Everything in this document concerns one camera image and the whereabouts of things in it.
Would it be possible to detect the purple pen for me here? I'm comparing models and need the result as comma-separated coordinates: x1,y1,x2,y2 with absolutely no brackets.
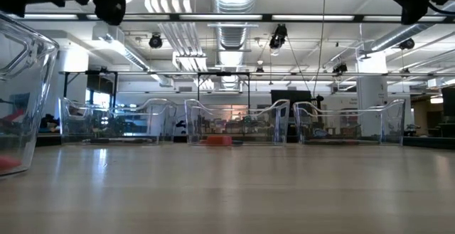
106,137,159,142

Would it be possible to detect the green crayon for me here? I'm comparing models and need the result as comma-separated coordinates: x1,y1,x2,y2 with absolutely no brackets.
304,139,342,145

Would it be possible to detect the orange pencil with pink eraser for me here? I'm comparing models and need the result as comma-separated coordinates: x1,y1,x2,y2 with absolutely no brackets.
0,155,22,171

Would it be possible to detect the black monitor screen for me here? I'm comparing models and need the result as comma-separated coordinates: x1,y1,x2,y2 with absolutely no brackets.
270,90,313,109
441,86,455,117

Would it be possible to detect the clear plastic bin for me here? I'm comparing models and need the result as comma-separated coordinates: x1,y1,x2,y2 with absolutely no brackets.
184,98,291,147
293,98,406,146
58,97,178,146
0,11,60,176

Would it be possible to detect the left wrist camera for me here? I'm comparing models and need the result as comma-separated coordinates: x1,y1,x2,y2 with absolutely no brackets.
92,0,127,26

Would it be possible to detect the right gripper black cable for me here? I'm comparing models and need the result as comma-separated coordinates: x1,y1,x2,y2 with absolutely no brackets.
428,2,455,16

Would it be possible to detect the thin hanging cable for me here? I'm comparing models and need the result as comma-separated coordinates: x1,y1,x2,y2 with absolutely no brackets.
312,0,327,98

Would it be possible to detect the black gantry frame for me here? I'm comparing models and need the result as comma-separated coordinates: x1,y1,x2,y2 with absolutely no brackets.
63,70,118,107
197,71,251,102

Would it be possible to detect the black overhead rail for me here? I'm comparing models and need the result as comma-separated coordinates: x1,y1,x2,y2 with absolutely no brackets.
0,12,455,23

